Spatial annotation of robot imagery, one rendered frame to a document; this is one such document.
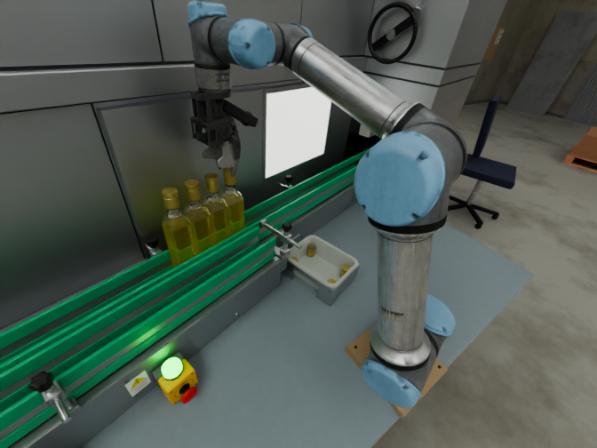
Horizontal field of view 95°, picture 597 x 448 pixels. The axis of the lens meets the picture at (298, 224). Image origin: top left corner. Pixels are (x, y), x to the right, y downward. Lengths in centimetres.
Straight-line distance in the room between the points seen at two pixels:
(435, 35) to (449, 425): 175
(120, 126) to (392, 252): 63
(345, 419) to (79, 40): 99
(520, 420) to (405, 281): 159
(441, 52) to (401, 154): 106
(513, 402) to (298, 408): 145
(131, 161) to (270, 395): 67
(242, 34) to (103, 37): 31
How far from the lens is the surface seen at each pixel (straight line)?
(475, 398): 194
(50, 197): 80
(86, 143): 78
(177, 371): 76
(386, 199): 39
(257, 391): 82
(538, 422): 208
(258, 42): 58
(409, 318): 54
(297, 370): 84
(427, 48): 142
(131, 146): 78
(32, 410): 73
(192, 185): 72
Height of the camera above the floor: 151
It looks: 37 degrees down
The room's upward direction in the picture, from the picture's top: 6 degrees clockwise
